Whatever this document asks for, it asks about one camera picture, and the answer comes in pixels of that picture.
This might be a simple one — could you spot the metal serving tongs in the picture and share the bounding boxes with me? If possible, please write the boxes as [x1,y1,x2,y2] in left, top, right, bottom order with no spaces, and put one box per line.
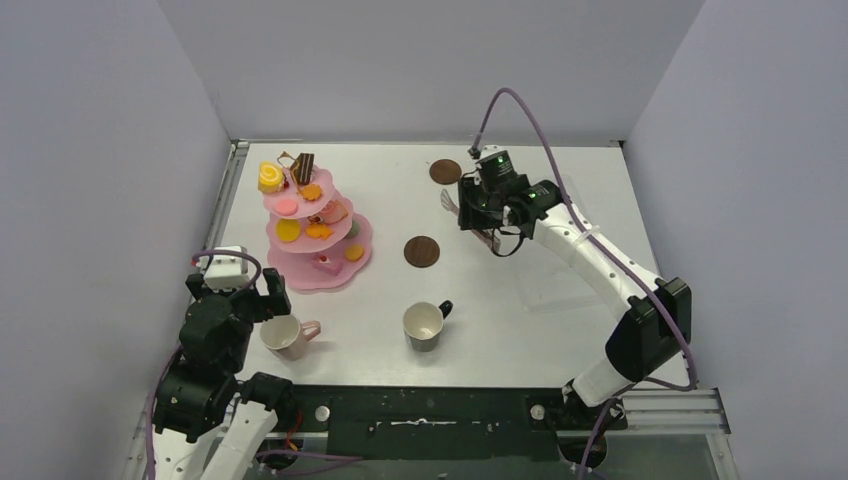
[440,188,501,254]

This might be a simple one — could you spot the yellow round cake slice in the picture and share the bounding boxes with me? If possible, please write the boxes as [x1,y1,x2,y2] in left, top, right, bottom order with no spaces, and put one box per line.
[275,219,301,243]

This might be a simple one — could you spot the pink green cube cake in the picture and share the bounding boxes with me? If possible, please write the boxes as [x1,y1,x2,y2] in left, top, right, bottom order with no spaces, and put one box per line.
[311,254,344,277]

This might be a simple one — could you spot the dark wooden coaster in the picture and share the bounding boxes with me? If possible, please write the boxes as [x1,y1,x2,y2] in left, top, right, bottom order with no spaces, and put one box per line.
[403,235,441,268]
[429,159,463,185]

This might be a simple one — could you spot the orange flower cookie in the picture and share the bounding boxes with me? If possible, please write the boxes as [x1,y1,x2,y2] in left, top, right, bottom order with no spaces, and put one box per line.
[304,223,334,241]

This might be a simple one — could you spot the pink round macaron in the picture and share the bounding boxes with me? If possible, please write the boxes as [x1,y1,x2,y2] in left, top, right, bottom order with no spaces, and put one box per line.
[274,199,299,217]

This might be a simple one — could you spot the orange round macaron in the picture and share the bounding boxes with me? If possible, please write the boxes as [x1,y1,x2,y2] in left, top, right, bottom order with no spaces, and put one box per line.
[344,244,365,262]

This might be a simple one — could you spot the orange scalloped cookie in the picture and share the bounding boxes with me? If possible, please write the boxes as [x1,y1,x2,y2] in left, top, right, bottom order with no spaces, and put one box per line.
[299,183,323,202]

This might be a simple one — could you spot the yellow swirl roll cake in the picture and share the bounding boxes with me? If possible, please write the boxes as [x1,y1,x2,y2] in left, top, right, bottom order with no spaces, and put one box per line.
[257,162,288,194]

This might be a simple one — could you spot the chocolate layered cake slice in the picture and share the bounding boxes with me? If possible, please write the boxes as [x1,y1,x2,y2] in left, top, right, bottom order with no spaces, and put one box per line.
[290,152,315,186]

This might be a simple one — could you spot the black mug white inside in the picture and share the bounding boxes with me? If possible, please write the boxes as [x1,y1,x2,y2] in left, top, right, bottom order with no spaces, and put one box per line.
[402,300,454,352]

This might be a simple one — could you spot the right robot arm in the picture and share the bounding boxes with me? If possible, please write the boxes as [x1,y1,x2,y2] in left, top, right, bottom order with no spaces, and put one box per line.
[458,150,692,427]

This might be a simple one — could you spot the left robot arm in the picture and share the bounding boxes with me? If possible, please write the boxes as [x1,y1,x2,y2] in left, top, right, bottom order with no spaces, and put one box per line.
[146,268,300,479]

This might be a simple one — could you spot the pink teacup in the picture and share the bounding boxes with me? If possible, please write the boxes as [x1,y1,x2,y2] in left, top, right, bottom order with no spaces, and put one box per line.
[259,315,322,360]

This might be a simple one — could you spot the pink three-tier cake stand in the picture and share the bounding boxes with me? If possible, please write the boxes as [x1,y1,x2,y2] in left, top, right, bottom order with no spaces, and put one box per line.
[258,151,373,292]

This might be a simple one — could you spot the clear plastic tray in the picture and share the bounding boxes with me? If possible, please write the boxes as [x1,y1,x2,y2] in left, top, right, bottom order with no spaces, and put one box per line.
[486,173,624,313]

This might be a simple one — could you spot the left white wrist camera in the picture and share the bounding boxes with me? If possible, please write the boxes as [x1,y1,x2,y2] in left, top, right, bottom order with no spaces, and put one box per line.
[195,254,250,292]

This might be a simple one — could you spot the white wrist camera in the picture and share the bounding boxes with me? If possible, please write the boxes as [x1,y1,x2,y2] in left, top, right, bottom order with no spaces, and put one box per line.
[468,145,502,161]
[195,254,250,292]

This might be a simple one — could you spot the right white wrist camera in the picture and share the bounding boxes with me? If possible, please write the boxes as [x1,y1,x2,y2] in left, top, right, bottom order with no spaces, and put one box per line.
[468,145,502,161]

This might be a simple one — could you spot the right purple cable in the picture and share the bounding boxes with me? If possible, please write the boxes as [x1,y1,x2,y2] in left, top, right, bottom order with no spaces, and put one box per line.
[468,87,699,480]

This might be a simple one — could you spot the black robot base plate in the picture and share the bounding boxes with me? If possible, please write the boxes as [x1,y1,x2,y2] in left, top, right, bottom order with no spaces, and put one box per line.
[257,385,628,468]

